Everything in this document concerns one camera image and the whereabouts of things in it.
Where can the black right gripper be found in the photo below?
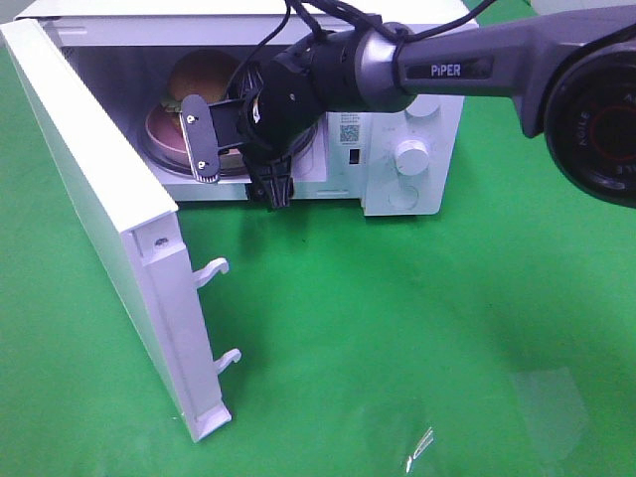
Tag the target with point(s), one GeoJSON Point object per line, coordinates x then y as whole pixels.
{"type": "Point", "coordinates": [280, 103]}

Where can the white microwave door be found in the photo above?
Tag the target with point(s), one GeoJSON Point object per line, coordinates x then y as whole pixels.
{"type": "Point", "coordinates": [132, 224]}

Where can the pink round plate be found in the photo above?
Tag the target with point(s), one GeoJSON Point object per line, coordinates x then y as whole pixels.
{"type": "Point", "coordinates": [165, 145]}

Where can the white microwave oven body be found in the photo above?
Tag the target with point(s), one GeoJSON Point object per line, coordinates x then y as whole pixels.
{"type": "Point", "coordinates": [106, 64]}

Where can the round microwave door button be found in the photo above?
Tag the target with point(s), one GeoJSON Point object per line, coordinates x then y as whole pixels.
{"type": "Point", "coordinates": [403, 198]}

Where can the clear tape piece on table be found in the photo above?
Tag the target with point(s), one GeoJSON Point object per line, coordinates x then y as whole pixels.
{"type": "Point", "coordinates": [399, 438]}

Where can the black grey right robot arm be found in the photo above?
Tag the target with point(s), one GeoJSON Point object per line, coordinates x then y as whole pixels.
{"type": "Point", "coordinates": [571, 76]}

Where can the white microwave knob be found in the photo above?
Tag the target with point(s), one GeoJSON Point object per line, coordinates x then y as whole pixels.
{"type": "Point", "coordinates": [423, 106]}
{"type": "Point", "coordinates": [411, 157]}

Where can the burger with lettuce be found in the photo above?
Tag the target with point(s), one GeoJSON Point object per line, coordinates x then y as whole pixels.
{"type": "Point", "coordinates": [206, 73]}

